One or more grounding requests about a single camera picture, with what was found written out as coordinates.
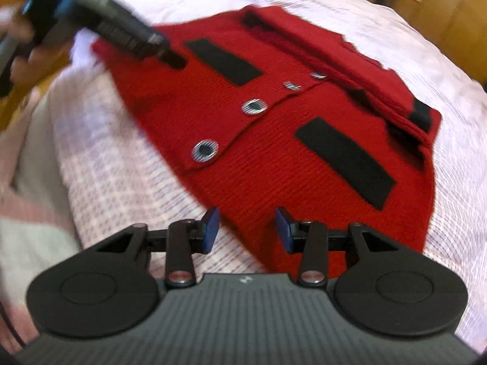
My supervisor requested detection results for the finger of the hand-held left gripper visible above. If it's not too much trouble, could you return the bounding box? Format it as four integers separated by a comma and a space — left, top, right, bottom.
90, 0, 188, 71

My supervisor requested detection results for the pink grey cloth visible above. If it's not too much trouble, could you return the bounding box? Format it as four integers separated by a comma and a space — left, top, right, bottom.
0, 91, 82, 335

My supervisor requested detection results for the pink checked bedsheet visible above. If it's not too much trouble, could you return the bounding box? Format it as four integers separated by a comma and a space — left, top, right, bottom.
51, 0, 487, 350

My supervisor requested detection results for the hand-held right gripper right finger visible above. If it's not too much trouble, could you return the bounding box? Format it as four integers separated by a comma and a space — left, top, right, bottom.
275, 207, 397, 288

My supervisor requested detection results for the black cable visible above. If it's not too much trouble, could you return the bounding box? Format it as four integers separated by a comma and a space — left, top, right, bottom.
0, 300, 28, 352

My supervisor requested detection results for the person's left hand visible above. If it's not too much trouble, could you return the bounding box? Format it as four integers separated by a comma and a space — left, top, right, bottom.
7, 11, 74, 85

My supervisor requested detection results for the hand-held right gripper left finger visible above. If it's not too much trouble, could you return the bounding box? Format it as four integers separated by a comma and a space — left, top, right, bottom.
95, 207, 222, 288

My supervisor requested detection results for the red knit cardigan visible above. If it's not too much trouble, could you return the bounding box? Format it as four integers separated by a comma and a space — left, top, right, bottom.
90, 5, 443, 274

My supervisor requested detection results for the wooden wardrobe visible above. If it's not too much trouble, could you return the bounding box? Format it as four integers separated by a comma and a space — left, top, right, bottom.
337, 0, 487, 92

